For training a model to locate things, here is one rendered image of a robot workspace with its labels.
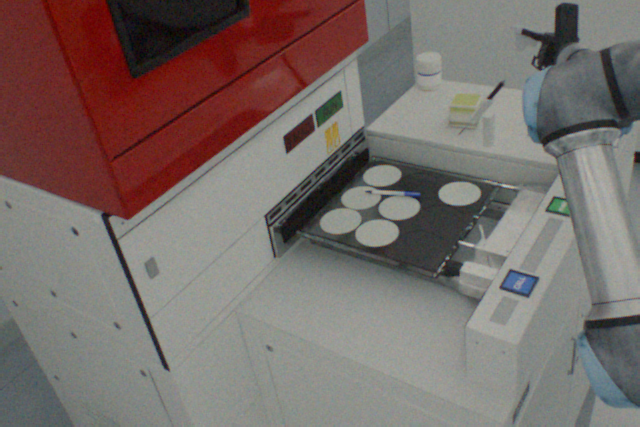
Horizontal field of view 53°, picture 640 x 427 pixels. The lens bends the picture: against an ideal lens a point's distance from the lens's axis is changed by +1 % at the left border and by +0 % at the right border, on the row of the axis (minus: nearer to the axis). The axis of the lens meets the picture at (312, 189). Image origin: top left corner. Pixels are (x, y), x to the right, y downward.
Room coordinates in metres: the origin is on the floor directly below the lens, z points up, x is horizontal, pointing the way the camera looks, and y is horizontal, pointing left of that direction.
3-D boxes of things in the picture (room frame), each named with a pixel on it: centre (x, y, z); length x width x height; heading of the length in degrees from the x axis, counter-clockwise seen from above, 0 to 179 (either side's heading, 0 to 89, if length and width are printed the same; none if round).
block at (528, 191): (1.21, -0.52, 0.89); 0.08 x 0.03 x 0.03; 50
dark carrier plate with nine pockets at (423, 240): (1.24, -0.20, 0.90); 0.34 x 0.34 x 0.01; 50
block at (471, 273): (0.96, -0.31, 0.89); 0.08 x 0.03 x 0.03; 50
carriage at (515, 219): (1.08, -0.41, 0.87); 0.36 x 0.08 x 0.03; 140
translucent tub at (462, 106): (1.48, -0.44, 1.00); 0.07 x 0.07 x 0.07; 59
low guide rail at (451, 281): (1.11, -0.17, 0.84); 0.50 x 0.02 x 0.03; 50
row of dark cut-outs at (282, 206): (1.37, -0.02, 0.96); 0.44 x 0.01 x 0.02; 140
